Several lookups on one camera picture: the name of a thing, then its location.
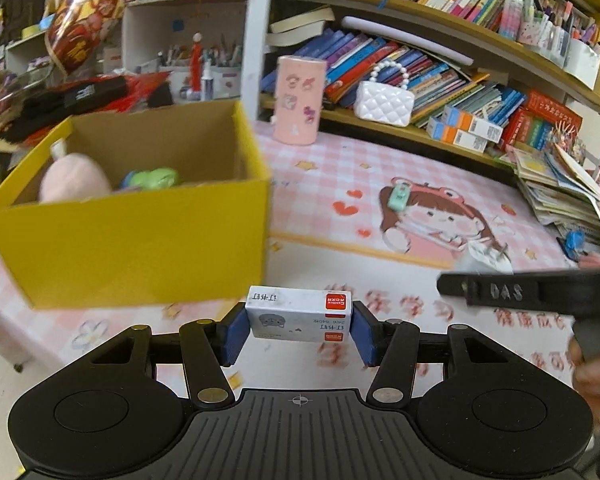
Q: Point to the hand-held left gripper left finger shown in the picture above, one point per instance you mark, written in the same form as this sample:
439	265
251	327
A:
236	335

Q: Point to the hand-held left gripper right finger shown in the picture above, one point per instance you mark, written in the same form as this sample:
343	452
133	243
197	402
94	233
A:
364	335

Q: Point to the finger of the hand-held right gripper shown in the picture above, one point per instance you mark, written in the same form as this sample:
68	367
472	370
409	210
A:
500	290

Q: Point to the small white staple box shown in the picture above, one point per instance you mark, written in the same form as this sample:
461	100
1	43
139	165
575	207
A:
300	320

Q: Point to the yellow cardboard box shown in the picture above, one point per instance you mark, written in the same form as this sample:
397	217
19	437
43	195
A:
130	245

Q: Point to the blue green ball toy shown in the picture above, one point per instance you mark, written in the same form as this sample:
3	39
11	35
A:
152	179

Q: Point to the pink plush toy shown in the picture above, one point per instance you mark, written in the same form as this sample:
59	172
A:
75	180

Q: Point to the person's right hand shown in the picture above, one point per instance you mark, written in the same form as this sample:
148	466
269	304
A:
592	385

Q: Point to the small blue toy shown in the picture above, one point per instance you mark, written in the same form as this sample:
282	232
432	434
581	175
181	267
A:
574	242

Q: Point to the stack of magazines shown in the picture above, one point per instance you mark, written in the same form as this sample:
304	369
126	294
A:
555	195

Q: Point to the small teal clip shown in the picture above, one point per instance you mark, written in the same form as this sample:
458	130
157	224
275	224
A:
399	196

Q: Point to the orange white carton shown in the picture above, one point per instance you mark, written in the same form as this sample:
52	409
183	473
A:
475	122
455	136

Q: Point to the pink checkered printed tablecloth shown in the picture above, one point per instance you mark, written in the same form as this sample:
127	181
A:
330	170

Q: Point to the red book set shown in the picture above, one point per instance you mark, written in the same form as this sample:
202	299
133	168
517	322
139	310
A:
535	120

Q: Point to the wooden bookshelf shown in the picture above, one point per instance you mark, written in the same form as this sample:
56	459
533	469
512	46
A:
337	117

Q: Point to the white pen organizer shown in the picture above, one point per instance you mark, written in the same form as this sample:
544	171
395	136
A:
582	60

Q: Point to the pink cylinder container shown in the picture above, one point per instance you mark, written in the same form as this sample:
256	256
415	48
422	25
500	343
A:
297	100

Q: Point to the pen holder with pens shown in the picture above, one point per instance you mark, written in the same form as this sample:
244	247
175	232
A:
225	77

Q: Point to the white rolled paper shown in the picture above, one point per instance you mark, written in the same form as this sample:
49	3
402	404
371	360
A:
405	37

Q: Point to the red white figurine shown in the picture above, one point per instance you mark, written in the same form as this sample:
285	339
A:
196	65

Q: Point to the black long pouch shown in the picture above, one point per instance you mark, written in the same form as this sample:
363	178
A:
80	95

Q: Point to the stack of worn books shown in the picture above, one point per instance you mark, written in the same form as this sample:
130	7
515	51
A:
300	22

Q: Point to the white shelf unit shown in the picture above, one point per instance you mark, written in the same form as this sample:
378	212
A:
145	25

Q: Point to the red gold foil balloon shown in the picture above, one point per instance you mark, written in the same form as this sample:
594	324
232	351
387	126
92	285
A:
82	15

